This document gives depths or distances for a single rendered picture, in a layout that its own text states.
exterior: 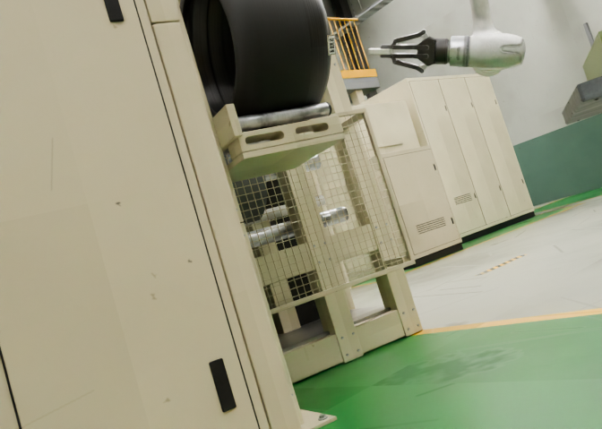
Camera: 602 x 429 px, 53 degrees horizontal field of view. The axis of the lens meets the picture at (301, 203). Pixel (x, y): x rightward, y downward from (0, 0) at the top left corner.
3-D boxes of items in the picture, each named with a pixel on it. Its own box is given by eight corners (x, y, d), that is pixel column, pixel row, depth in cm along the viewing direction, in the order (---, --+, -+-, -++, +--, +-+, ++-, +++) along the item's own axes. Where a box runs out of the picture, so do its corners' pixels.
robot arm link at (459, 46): (467, 69, 175) (446, 69, 177) (468, 64, 183) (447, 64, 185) (469, 37, 172) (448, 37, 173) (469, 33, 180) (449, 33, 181)
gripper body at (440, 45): (449, 38, 174) (416, 38, 176) (447, 67, 177) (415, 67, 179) (450, 35, 181) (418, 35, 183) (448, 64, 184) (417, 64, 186)
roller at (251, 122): (233, 120, 176) (227, 116, 179) (234, 135, 178) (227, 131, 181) (332, 103, 192) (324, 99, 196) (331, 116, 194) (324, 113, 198)
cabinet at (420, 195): (417, 267, 630) (380, 153, 640) (379, 276, 672) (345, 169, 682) (465, 248, 688) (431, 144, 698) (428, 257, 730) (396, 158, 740)
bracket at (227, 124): (235, 136, 172) (225, 104, 172) (193, 172, 206) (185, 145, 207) (245, 134, 173) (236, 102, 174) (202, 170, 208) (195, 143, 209)
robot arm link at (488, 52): (468, 67, 173) (468, 73, 185) (525, 68, 169) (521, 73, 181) (470, 29, 172) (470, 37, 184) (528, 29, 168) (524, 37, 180)
